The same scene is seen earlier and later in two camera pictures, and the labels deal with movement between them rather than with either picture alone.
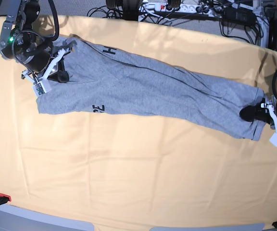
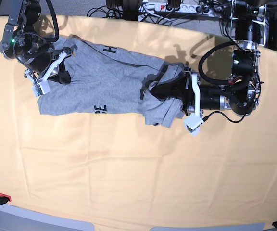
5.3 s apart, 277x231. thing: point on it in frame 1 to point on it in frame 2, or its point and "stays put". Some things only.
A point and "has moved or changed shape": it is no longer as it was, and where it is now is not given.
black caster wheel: x=130 y=8 stays put
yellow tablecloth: x=131 y=170 stays put
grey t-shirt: x=102 y=80 has moved or changed shape
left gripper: x=42 y=63 stays put
